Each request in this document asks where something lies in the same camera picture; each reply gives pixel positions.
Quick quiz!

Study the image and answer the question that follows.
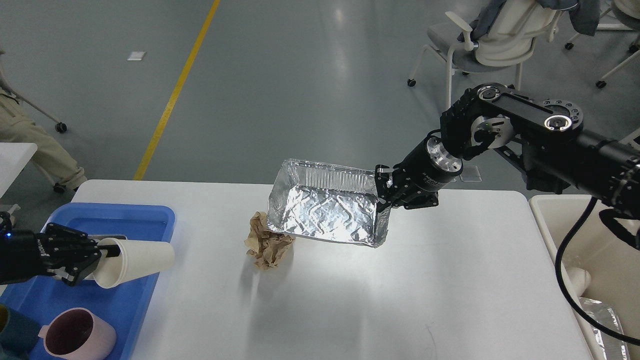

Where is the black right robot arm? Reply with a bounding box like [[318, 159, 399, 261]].
[[374, 82, 639, 346]]

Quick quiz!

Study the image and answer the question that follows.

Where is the foil tray in bin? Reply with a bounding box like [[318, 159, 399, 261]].
[[579, 297, 631, 360]]

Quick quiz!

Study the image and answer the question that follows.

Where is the aluminium foil tray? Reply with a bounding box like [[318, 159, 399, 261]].
[[266, 158, 391, 248]]

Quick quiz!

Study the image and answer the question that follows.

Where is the pink mug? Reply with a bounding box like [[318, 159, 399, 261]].
[[38, 307, 117, 360]]

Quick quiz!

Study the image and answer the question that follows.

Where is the white paper cup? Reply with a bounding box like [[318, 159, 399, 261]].
[[93, 237, 175, 289], [566, 266, 592, 297]]

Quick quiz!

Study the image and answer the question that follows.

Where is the white paper cup in bin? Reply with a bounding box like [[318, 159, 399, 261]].
[[566, 266, 592, 297]]

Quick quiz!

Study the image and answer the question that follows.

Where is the brown paper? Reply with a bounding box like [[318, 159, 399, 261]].
[[244, 211, 296, 271]]

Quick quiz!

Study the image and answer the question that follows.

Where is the white office chair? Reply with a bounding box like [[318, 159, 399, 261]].
[[407, 0, 565, 108]]

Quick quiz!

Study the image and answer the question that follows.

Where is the grey jacket on chair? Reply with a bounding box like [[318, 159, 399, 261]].
[[457, 0, 600, 42]]

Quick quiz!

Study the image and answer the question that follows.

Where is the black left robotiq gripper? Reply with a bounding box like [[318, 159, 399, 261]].
[[0, 223, 121, 287]]

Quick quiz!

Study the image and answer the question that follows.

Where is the stainless steel rectangular dish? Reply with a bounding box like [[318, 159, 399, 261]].
[[87, 234, 128, 242]]

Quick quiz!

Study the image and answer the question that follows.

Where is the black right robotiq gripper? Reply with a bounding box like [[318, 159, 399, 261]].
[[375, 136, 463, 214]]

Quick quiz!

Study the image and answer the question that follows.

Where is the person in beige trousers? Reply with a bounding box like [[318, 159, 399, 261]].
[[0, 90, 88, 193]]

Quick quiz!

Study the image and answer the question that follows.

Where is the teal object at corner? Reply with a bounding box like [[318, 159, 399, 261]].
[[0, 304, 41, 360]]

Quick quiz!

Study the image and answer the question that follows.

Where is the beige plastic bin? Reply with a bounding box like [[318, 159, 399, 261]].
[[529, 194, 640, 338]]

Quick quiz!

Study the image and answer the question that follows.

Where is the white side table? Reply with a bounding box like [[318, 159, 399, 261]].
[[0, 142, 38, 197]]

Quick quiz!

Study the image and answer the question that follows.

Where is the blue plastic tray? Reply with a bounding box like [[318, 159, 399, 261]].
[[1, 202, 175, 360]]

